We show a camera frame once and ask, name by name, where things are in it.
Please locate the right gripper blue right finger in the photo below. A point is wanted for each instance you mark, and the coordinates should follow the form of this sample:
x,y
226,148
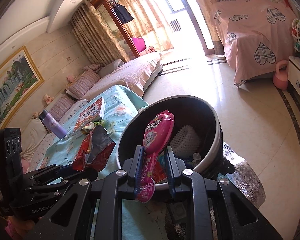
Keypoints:
x,y
174,167

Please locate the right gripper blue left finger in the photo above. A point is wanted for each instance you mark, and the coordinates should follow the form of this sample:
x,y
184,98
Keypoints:
x,y
133,167

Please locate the white foam fruit net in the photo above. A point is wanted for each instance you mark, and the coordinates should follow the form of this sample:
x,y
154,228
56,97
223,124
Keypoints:
x,y
185,143

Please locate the pink toothbrush package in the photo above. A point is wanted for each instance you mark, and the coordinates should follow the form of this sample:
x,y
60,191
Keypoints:
x,y
156,136

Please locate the red foil wrapper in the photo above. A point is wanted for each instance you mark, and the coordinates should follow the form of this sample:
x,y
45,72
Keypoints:
x,y
94,151

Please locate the white black trash bin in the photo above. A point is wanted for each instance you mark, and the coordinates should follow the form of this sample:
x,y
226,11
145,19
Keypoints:
x,y
187,110

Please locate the person left hand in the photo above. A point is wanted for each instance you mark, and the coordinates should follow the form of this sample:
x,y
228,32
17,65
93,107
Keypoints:
x,y
17,229

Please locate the light blue floral tablecloth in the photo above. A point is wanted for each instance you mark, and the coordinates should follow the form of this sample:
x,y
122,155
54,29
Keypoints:
x,y
139,221

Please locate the green apple juice pouch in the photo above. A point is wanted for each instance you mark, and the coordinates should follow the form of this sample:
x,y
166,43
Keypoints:
x,y
90,126

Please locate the white cushion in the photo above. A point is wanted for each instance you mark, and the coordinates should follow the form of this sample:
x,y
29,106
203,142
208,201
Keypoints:
x,y
31,137

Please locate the stack of children's books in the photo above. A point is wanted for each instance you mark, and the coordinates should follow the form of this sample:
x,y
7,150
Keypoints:
x,y
94,112

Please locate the purple thermos bottle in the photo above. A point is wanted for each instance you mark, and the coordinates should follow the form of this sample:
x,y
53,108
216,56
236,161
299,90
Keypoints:
x,y
52,124

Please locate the sofa with floral cover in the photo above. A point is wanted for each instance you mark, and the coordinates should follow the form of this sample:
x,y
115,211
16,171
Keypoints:
x,y
136,75

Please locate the teddy bear plush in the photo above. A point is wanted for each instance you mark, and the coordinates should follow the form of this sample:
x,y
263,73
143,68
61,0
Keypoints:
x,y
48,99

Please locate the framed waterfall painting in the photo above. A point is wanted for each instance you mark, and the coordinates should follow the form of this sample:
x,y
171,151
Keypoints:
x,y
19,78

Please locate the left beige curtain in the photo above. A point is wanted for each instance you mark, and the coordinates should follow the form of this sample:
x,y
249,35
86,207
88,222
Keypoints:
x,y
95,37

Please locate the pink heart-patterned cover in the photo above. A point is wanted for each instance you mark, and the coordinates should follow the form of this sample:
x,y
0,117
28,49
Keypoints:
x,y
255,34

